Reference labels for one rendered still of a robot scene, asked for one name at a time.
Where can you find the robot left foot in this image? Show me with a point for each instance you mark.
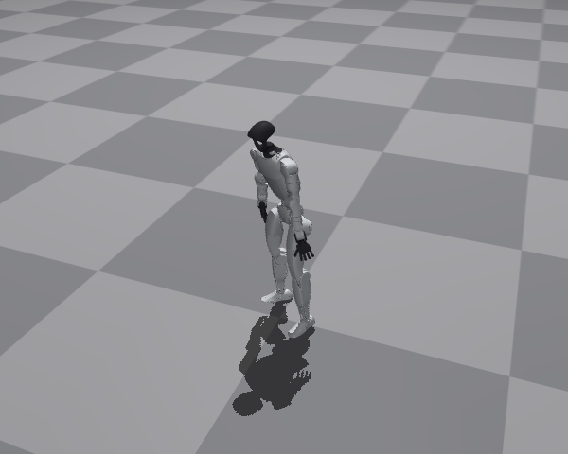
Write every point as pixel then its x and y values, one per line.
pixel 301 327

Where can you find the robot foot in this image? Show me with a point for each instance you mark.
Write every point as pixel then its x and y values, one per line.
pixel 301 327
pixel 274 297

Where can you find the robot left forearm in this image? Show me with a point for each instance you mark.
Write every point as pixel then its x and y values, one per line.
pixel 296 218

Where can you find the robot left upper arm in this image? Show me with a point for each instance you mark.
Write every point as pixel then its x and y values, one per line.
pixel 289 170

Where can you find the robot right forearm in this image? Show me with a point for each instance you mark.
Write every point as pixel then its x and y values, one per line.
pixel 262 193

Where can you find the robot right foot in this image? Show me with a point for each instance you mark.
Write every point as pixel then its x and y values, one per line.
pixel 274 297

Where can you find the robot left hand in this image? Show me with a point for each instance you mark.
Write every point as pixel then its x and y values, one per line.
pixel 303 248

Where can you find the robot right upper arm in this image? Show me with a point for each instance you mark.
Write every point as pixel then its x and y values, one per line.
pixel 258 177

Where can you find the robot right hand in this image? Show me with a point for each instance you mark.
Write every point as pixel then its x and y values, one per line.
pixel 263 213

